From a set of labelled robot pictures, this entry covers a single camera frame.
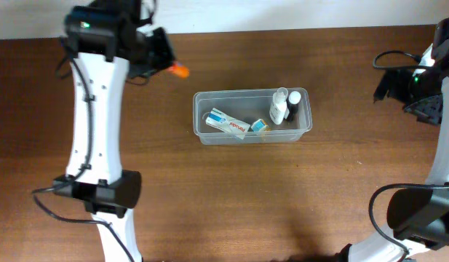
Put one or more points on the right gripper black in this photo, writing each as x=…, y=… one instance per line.
x=386, y=84

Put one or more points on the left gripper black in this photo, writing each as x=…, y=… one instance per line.
x=160, y=51

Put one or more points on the orange tablet tube white cap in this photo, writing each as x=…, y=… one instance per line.
x=179, y=70

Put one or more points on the white green medicine box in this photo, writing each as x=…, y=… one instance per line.
x=227, y=124

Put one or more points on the dark bottle white cap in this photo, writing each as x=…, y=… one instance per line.
x=293, y=101

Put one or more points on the white spray bottle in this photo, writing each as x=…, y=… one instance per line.
x=278, y=105

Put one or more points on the small jar gold lid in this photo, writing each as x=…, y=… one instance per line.
x=260, y=126

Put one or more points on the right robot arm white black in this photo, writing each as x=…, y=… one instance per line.
x=413, y=218

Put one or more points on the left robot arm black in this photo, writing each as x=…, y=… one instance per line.
x=105, y=46

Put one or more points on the clear plastic container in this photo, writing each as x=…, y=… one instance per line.
x=249, y=106

